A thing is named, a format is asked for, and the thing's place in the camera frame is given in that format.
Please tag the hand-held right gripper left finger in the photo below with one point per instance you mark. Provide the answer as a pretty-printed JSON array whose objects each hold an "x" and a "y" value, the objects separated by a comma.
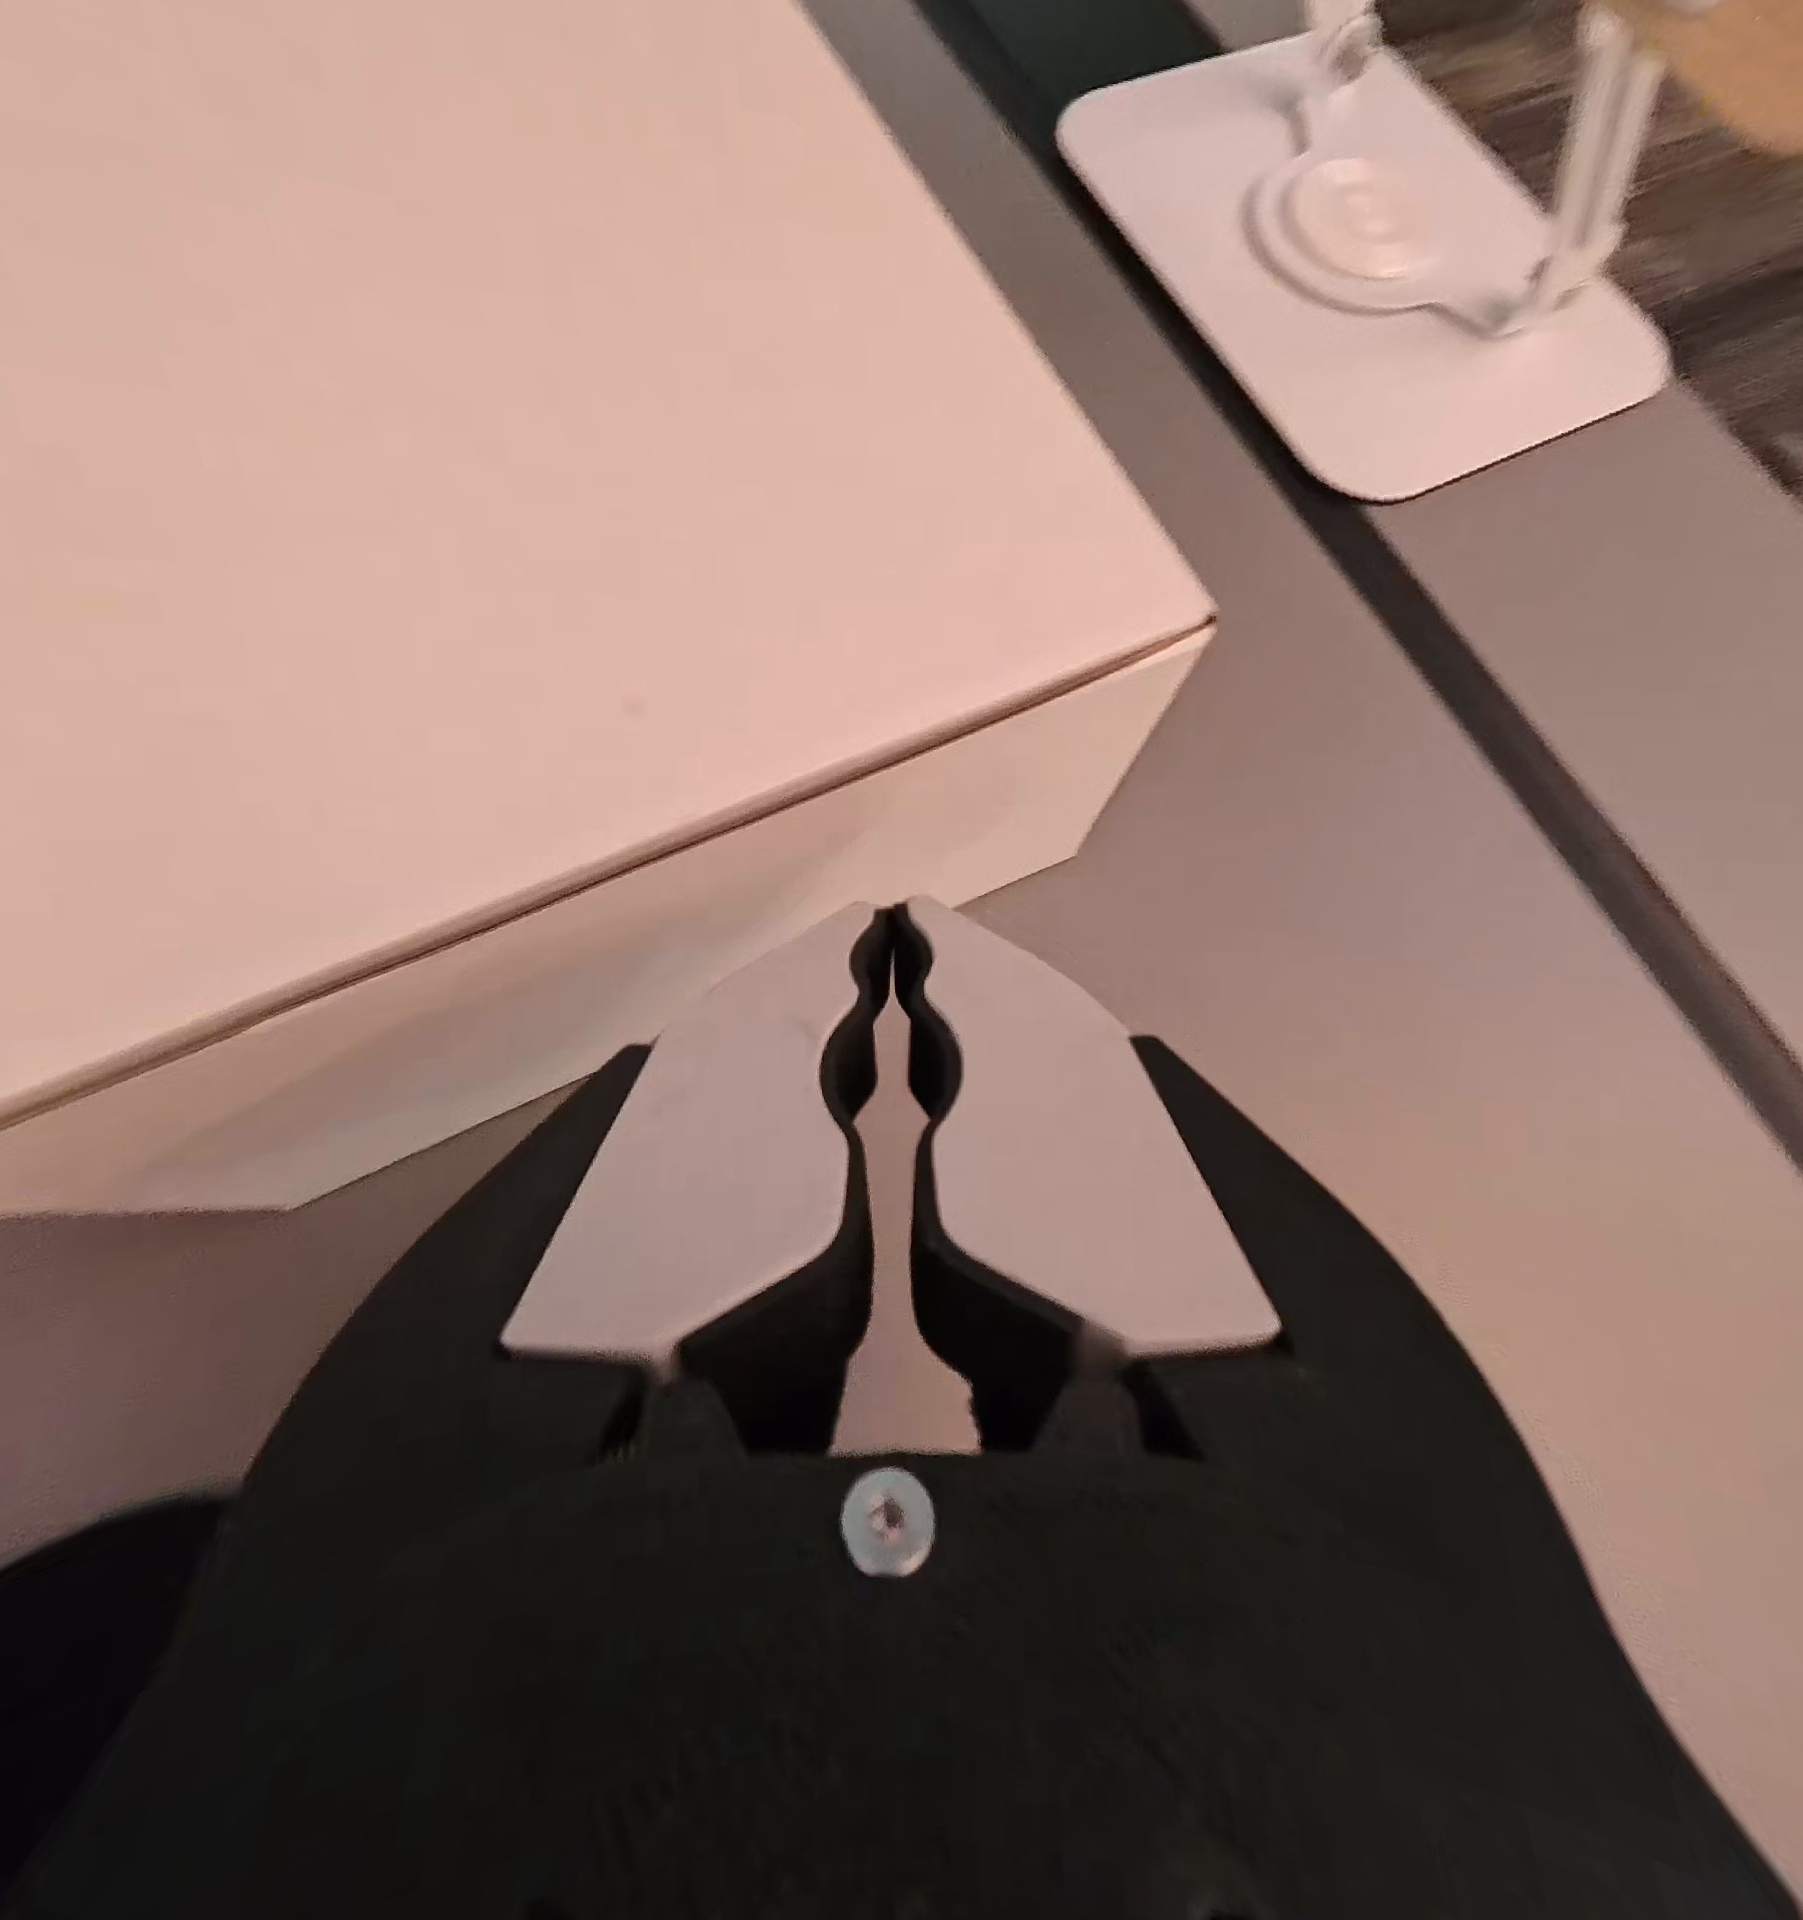
[{"x": 691, "y": 1200}]

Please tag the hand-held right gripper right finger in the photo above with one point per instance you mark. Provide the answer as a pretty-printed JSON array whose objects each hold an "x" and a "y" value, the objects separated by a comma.
[{"x": 1096, "y": 1200}]

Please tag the white cardboard box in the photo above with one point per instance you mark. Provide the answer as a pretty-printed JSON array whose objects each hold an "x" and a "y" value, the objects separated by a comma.
[{"x": 464, "y": 451}]

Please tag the white desk stand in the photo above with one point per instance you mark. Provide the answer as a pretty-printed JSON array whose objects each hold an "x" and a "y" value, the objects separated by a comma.
[{"x": 1216, "y": 346}]

